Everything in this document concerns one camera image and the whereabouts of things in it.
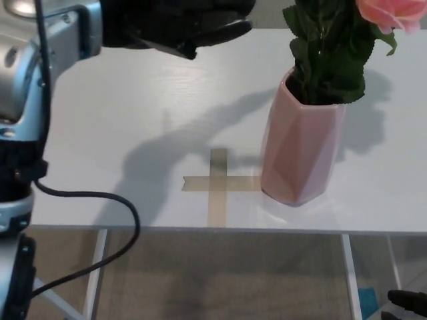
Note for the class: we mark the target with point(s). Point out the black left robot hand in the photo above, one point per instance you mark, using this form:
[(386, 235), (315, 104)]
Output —
[(166, 23)]

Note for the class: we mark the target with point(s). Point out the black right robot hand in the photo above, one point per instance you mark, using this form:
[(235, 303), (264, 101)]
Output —
[(412, 305)]

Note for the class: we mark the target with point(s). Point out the pink rose bouquet green stems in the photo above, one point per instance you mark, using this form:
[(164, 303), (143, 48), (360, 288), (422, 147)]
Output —
[(333, 60)]

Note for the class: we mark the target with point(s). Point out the pink faceted ceramic vase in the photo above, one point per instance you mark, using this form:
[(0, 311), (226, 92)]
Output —
[(300, 160)]

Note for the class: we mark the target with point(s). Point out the teal floor object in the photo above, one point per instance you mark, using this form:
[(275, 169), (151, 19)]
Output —
[(368, 300)]

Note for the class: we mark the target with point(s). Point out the white table leg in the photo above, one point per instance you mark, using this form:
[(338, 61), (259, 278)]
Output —
[(351, 280), (95, 276), (394, 263)]

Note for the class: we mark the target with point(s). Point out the tan tape strip crosswise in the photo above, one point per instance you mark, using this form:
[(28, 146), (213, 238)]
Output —
[(197, 184)]

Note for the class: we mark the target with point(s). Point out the light blue frame bar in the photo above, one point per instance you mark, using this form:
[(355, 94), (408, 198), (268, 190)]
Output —
[(58, 300)]

